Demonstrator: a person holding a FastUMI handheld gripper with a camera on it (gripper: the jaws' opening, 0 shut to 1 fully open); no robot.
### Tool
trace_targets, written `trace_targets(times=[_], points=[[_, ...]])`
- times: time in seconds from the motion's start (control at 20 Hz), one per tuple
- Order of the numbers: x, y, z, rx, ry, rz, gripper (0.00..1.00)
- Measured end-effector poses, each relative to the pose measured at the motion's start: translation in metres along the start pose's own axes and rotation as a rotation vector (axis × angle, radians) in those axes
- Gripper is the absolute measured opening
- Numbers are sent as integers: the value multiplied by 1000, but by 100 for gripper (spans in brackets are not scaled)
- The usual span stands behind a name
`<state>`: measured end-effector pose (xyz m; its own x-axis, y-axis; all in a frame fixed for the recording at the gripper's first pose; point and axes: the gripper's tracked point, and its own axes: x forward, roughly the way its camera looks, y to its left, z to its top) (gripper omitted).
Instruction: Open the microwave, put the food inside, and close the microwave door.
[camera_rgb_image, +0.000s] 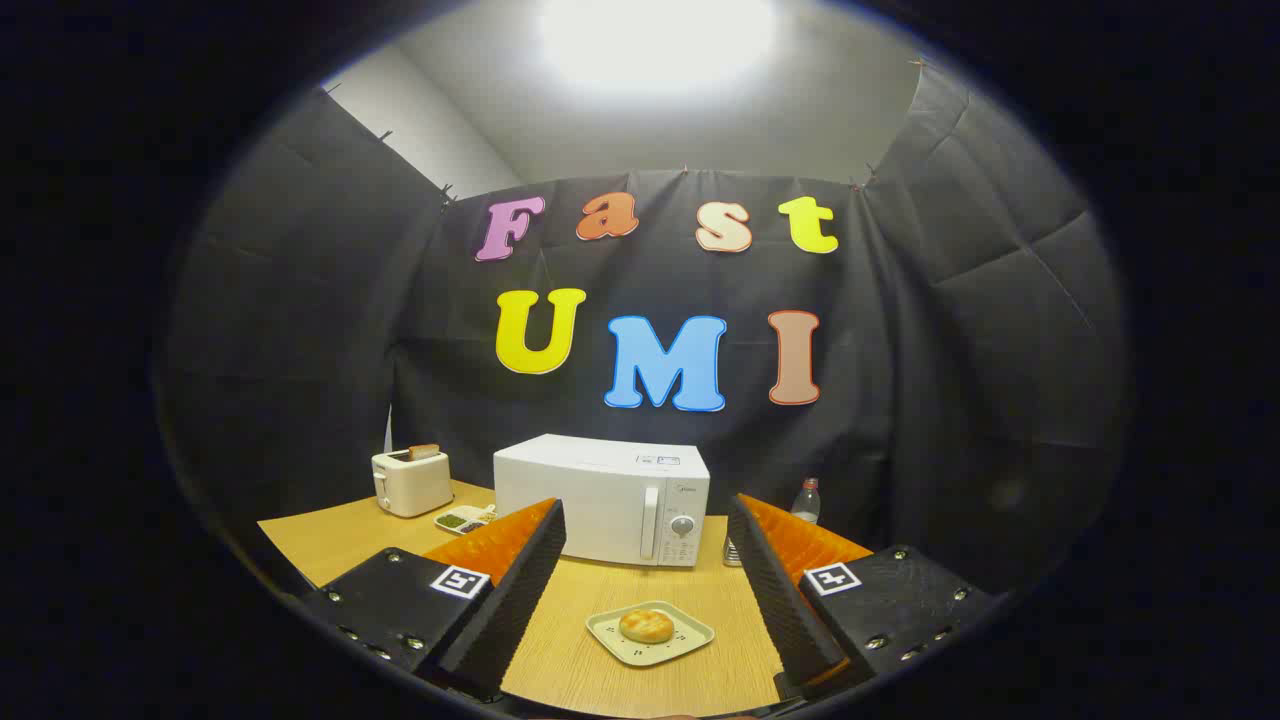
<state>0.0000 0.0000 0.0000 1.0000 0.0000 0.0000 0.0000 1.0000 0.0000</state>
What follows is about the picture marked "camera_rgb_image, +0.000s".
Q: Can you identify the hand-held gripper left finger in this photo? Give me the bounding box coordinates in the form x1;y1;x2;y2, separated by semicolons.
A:
298;498;568;701

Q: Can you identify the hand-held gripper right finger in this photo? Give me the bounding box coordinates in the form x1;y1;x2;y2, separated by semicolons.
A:
726;493;1001;701

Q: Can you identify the round golden bread bun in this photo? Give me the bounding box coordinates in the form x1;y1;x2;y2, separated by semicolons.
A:
619;609;675;645

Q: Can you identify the white microwave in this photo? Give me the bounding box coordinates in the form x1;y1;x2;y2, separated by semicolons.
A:
493;433;712;569

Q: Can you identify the square cream plate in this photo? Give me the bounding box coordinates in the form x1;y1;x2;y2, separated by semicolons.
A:
586;600;716;668

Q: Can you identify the divided dish of beans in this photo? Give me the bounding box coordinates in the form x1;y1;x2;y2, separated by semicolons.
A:
434;504;498;536

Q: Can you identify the white toaster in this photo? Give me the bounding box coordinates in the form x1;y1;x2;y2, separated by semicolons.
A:
371;449;455;518

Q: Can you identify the ceiling light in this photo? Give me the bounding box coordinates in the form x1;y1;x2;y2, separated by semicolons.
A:
540;0;779;96

